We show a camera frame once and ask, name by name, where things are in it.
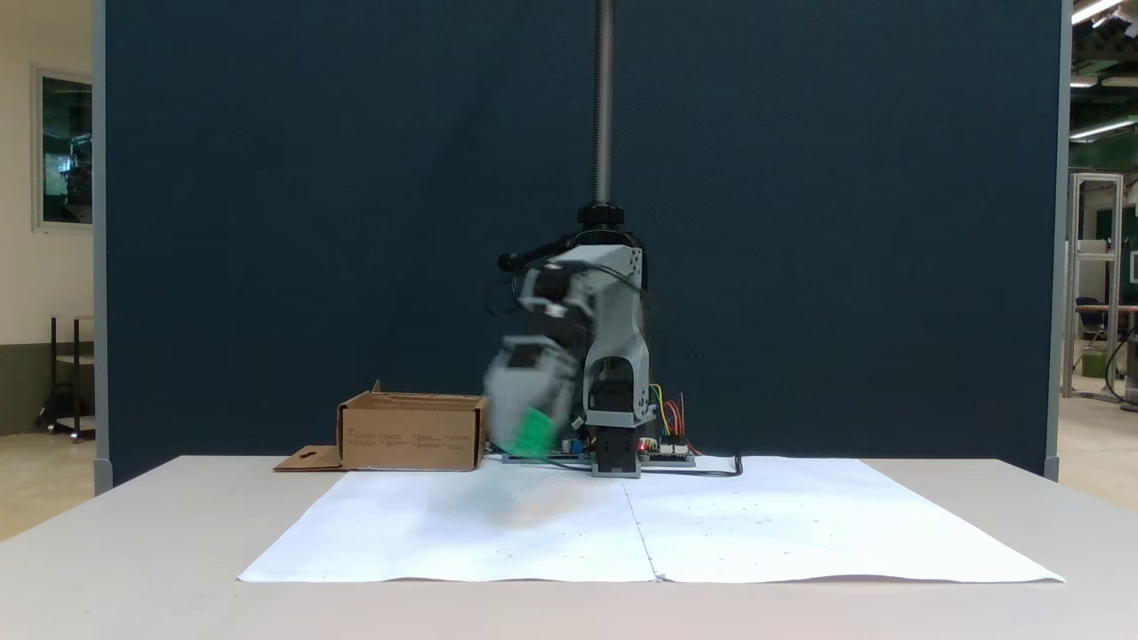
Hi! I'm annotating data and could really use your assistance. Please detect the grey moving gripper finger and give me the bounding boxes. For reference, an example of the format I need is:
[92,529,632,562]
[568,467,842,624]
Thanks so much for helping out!
[546,380,578,438]

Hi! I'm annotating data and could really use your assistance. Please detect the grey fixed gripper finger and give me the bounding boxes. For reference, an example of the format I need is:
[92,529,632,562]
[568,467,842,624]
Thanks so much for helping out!
[485,378,534,456]

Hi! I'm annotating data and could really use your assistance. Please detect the green dice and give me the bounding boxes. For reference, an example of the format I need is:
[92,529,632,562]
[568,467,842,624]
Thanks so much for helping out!
[514,407,558,460]

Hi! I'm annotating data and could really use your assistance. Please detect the blue circuit board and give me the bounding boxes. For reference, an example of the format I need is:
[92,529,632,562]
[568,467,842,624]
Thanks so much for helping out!
[501,434,588,465]

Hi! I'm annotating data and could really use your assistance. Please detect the brown cardboard box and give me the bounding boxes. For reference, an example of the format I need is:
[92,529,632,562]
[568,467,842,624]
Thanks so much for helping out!
[273,380,494,473]

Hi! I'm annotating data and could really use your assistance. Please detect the white paper sheet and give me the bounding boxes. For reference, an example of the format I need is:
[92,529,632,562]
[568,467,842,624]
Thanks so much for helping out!
[238,456,1065,585]

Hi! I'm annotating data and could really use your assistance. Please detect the dark blue partition panel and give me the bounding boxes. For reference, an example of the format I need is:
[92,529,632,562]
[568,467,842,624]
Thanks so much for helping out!
[93,0,1063,485]

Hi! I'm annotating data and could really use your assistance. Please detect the black shelf cart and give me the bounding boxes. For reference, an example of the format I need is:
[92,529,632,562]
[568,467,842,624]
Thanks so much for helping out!
[36,316,96,443]

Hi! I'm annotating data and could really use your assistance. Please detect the white framed window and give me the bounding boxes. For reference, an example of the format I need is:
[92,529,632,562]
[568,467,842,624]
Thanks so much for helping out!
[33,64,94,234]

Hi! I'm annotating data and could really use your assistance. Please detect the blue chair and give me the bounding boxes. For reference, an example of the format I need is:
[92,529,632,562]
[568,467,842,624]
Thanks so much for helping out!
[1075,297,1109,343]

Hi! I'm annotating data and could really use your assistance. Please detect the coloured jumper wires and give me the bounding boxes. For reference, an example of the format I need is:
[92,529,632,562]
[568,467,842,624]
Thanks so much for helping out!
[653,384,691,443]

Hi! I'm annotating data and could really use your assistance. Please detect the circuit board with coloured wires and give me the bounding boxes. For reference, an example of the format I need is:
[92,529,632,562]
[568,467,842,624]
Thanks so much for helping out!
[640,434,697,467]

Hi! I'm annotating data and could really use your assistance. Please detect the black camera stand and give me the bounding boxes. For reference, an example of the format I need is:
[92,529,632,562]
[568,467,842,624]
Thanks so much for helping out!
[496,0,650,450]

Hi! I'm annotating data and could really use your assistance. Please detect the aluminium frame rack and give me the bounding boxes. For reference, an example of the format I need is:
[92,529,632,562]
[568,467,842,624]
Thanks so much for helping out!
[1062,172,1126,401]

